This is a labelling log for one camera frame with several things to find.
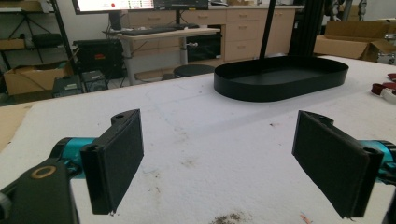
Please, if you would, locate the wooden drawer cabinet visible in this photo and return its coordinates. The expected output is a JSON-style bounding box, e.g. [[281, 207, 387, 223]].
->
[[121, 5, 305, 63]]

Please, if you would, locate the black metal stand pole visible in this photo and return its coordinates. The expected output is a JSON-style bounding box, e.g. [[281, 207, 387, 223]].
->
[[259, 0, 277, 60]]

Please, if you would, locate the computer monitor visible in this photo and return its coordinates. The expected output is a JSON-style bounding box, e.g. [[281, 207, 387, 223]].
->
[[152, 0, 209, 11], [72, 0, 156, 16]]

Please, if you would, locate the white object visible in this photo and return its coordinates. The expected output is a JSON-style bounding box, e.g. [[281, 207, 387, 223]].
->
[[380, 88, 396, 105]]

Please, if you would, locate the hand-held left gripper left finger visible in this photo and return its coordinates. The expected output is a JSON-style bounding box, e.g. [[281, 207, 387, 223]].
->
[[50, 108, 145, 216]]

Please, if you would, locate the black equipment case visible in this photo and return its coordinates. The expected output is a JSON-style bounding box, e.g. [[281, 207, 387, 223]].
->
[[72, 38, 125, 79]]

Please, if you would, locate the black keyboard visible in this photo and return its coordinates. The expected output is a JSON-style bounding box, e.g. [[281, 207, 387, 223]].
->
[[120, 27, 177, 36]]

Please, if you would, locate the open cardboard box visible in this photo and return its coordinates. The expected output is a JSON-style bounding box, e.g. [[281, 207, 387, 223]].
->
[[3, 61, 75, 96], [313, 20, 396, 63]]

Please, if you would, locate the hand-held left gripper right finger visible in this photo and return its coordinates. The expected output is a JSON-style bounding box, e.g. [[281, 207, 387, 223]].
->
[[291, 109, 396, 218]]

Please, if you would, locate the black round stool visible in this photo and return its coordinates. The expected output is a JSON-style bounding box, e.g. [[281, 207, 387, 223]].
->
[[173, 63, 217, 78]]

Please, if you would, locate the black oval tray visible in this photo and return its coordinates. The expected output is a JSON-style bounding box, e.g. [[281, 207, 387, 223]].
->
[[213, 55, 349, 103]]

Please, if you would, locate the light wooden desk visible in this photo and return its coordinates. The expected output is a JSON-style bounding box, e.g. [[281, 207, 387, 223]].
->
[[102, 27, 221, 86]]

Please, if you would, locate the grey electronic box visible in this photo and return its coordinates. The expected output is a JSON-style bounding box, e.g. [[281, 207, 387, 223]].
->
[[51, 74, 83, 98]]

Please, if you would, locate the black aluminium frame column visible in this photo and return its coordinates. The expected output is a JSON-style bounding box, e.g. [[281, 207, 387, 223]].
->
[[289, 0, 327, 58]]

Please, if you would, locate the black metal shelf rack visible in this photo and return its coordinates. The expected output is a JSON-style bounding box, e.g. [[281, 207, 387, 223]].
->
[[0, 0, 78, 75]]

